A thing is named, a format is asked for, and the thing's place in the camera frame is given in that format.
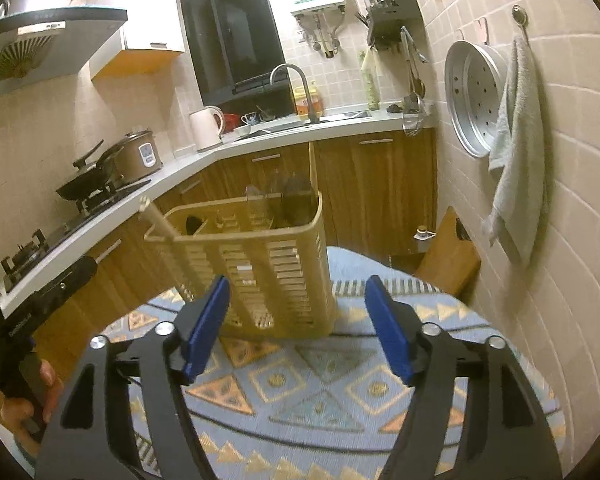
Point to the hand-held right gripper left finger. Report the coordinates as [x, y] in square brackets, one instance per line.
[207, 330]

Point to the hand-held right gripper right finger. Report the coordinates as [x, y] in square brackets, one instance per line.
[385, 325]

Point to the beige plastic utensil basket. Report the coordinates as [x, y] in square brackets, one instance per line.
[280, 270]

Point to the wooden chopstick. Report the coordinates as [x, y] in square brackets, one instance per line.
[160, 222]
[311, 170]

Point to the black plastic ladle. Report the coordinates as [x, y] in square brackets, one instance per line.
[295, 200]

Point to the blue patterned tablecloth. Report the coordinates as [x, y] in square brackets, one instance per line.
[320, 385]

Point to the wooden cutting board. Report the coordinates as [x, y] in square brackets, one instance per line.
[445, 260]

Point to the small clear bottle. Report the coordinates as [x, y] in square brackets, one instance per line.
[421, 242]

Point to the black gas stove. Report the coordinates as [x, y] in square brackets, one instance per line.
[55, 237]

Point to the wooden base cabinets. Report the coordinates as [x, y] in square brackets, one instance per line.
[370, 190]

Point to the white kitchen countertop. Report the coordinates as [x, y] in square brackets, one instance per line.
[190, 165]

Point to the black frying pan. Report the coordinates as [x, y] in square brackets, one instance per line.
[90, 180]

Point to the brown rice cooker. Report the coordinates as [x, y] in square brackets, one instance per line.
[140, 157]

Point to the white bowl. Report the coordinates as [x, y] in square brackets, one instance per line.
[242, 131]

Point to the white electric kettle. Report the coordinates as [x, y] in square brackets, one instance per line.
[205, 127]

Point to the red mug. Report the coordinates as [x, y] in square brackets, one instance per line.
[231, 122]

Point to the glass pot lid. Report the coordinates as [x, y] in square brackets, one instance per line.
[414, 117]

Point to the white patterned cup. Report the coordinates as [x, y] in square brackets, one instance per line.
[250, 119]

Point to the steel kitchen sink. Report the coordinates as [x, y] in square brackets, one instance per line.
[285, 125]

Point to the pale green hanging towel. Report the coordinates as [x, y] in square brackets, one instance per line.
[517, 150]

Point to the yellow oil bottle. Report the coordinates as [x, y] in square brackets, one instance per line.
[307, 102]

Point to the green bottle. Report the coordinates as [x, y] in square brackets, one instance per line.
[371, 85]

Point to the round metal steamer tray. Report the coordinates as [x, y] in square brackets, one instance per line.
[475, 100]

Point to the metal kitchen faucet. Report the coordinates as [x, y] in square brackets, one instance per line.
[305, 90]

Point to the hanging metal ladle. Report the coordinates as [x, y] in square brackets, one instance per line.
[411, 60]

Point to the dark window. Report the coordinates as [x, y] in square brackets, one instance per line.
[230, 35]

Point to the range hood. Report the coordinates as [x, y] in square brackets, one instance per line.
[40, 25]

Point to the grey wall rack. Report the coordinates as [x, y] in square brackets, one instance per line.
[395, 15]

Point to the pink wall hook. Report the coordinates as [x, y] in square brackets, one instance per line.
[481, 27]

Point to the white wall cabinet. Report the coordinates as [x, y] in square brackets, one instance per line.
[145, 10]

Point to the metal wall hook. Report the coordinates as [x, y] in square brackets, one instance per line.
[519, 14]

